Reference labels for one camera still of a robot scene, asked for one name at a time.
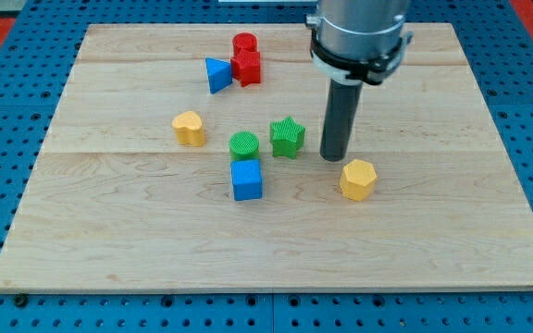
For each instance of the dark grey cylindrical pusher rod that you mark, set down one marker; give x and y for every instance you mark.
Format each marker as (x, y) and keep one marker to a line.
(341, 108)

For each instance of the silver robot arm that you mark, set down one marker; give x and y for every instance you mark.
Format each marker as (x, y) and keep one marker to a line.
(354, 42)

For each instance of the green star block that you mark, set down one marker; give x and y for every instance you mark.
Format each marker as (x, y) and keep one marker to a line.
(286, 137)

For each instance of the red star block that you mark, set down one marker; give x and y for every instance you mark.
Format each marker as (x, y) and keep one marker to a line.
(246, 67)

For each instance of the blue triangle block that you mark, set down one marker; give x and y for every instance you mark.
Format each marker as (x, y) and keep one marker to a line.
(218, 74)

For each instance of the yellow hexagon block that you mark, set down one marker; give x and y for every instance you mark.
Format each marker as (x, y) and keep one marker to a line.
(358, 180)

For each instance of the green cylinder block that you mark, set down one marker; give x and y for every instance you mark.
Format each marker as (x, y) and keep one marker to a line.
(243, 145)

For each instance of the red cylinder block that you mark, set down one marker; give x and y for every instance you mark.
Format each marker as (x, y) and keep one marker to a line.
(244, 41)

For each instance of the blue cube block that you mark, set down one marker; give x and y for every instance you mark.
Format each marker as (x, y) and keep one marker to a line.
(246, 179)

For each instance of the yellow heart block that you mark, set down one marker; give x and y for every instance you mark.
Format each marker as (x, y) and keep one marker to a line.
(189, 129)

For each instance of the light wooden board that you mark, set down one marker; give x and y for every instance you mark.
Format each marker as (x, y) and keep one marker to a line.
(115, 205)

